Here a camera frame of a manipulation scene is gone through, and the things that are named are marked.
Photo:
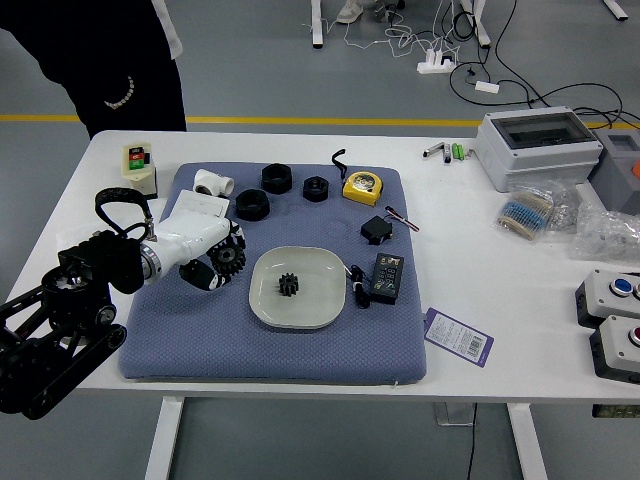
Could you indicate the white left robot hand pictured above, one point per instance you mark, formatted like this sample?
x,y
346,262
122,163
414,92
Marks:
x,y
195,232

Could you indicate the big black gear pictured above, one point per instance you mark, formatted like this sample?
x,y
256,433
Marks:
x,y
228,261

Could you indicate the small black gear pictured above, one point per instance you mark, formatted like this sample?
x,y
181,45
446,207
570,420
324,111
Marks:
x,y
288,286

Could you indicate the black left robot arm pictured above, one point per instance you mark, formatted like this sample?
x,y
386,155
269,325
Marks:
x,y
100,260

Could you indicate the large black hex nut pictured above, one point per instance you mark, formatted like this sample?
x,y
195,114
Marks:
x,y
252,205
276,179

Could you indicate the small black hex nut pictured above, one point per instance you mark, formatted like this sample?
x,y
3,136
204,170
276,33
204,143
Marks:
x,y
315,189

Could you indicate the blue push-button box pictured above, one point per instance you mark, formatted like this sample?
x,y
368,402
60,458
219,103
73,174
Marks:
x,y
607,297

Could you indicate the grey box with orange button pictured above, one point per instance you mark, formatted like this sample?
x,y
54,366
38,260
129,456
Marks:
x,y
620,175

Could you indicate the red push-button box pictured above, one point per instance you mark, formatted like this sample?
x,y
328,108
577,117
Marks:
x,y
617,347

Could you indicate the white pipe tee fitting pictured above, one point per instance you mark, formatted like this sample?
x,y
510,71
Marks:
x,y
212,182

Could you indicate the white square plate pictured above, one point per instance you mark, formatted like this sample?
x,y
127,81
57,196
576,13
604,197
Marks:
x,y
310,310

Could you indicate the blue-grey cushion mat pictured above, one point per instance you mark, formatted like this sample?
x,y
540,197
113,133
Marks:
x,y
300,350

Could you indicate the yellow tape measure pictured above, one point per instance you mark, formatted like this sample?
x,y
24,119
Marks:
x,y
362,187

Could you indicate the black servo motor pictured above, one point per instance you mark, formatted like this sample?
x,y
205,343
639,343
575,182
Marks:
x,y
376,231

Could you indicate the black digital display module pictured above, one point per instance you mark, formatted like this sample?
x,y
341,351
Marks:
x,y
386,277

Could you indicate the person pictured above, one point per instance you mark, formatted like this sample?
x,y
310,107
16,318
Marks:
x,y
100,50

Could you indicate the white table leg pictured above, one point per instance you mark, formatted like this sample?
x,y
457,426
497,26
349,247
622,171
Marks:
x,y
164,440
527,440

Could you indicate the white background desk leg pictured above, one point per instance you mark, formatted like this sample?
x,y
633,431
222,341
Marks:
x,y
479,25
317,25
616,10

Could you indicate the grey marker pen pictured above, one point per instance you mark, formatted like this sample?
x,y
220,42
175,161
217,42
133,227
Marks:
x,y
447,154

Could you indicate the person's shoe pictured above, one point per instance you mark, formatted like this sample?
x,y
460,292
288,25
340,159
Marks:
x,y
350,12

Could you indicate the green battery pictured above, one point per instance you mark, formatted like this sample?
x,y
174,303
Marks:
x,y
455,151
460,151

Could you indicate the purple tag card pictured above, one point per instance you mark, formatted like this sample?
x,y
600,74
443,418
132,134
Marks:
x,y
457,331

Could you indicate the white power strip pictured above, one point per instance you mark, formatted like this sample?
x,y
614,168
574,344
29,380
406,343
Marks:
x,y
435,62

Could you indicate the white power adapter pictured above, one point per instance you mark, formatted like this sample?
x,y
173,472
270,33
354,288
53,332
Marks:
x,y
486,87

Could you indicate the bag of blue resistors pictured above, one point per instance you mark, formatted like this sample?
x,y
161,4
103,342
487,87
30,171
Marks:
x,y
525,212

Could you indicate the clear bag of small parts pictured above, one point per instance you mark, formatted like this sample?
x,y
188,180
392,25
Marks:
x,y
565,207

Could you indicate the bubble wrap bag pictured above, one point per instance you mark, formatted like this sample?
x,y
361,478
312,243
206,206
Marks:
x,y
607,232

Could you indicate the desk control panel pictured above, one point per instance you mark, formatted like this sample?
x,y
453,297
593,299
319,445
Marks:
x,y
615,411

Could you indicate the white wall switch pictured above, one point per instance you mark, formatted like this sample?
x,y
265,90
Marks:
x,y
205,202

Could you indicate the cream red-green switch box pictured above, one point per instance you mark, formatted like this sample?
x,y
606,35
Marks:
x,y
140,172

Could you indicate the metal bracket under table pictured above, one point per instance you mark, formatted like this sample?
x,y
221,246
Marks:
x,y
452,414

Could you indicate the grey electrical enclosure box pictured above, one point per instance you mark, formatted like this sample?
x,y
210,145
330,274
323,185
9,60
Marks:
x,y
540,155

